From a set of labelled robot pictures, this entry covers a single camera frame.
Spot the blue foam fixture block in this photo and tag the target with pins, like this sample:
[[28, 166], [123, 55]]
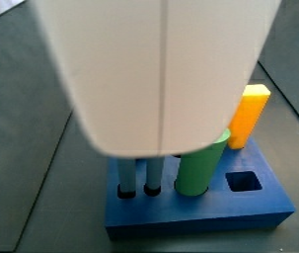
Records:
[[245, 199]]

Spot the green cylinder peg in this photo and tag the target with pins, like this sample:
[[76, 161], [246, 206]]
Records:
[[197, 167]]

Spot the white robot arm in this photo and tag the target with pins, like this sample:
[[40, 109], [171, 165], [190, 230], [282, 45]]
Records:
[[154, 69]]

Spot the light blue square-circle object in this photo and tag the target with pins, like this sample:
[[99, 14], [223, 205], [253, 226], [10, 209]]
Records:
[[137, 171]]

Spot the yellow rectangular block peg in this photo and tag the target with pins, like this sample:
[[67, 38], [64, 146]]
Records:
[[245, 119]]

